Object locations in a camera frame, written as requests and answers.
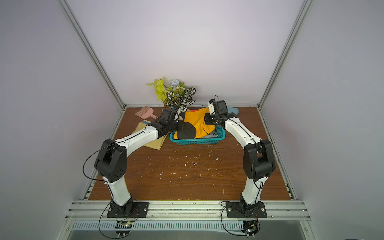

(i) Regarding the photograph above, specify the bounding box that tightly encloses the teal plastic laundry basket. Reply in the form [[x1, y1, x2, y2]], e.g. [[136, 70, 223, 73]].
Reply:
[[170, 125, 226, 145]]

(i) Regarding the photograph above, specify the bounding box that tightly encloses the pale yellow pillowcase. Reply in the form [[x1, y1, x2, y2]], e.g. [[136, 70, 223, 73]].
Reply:
[[133, 121, 167, 150]]

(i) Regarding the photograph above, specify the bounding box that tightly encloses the yellow cartoon pillowcase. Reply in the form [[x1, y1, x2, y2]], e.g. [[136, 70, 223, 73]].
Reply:
[[174, 108, 216, 140]]

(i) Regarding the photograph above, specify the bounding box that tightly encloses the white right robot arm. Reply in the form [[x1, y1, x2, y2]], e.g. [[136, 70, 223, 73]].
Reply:
[[205, 99, 276, 211]]

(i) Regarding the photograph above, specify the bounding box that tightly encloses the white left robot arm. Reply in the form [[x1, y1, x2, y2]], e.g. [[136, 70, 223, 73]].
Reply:
[[94, 109, 183, 212]]

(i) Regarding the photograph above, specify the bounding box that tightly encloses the pink hand brush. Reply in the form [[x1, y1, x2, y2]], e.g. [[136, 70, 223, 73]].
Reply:
[[136, 106, 158, 120]]

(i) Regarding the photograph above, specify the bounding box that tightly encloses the artificial potted plant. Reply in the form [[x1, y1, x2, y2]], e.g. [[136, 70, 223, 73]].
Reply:
[[146, 78, 197, 113]]

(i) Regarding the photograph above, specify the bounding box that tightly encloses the left controller board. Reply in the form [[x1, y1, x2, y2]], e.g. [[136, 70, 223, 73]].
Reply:
[[115, 221, 133, 238]]

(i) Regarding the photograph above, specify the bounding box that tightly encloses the controller board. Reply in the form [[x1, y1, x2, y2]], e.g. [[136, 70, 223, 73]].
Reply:
[[115, 221, 133, 238], [242, 220, 261, 238]]

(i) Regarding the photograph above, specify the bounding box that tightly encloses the right controller board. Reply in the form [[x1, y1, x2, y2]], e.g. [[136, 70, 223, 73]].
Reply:
[[242, 220, 261, 238]]

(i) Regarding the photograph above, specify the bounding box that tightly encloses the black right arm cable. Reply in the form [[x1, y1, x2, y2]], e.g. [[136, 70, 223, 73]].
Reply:
[[218, 202, 250, 237]]

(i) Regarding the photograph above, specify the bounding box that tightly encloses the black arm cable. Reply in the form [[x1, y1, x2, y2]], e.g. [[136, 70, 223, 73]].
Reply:
[[218, 202, 250, 237], [82, 143, 118, 182]]

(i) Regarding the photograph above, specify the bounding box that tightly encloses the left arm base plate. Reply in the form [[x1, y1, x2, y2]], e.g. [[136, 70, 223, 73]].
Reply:
[[107, 202, 150, 219]]

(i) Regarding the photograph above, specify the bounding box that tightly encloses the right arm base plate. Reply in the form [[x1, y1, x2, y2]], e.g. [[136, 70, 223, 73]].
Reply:
[[224, 201, 268, 219]]

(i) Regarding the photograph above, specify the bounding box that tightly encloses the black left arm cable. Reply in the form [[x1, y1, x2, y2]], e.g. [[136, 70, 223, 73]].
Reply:
[[82, 143, 118, 182]]

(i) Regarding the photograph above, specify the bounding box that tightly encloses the aluminium front rail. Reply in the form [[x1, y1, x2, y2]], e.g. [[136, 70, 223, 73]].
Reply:
[[55, 200, 313, 240]]

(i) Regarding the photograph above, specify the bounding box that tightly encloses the aluminium corner post left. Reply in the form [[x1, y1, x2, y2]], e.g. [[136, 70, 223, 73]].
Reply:
[[58, 0, 127, 110]]

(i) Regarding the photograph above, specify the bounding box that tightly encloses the aluminium corner post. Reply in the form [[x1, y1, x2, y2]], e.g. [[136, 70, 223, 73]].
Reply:
[[258, 0, 313, 110], [58, 0, 127, 110]]

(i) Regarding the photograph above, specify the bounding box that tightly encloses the aluminium corner post right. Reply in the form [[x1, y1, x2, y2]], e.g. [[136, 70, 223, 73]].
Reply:
[[258, 0, 313, 110]]

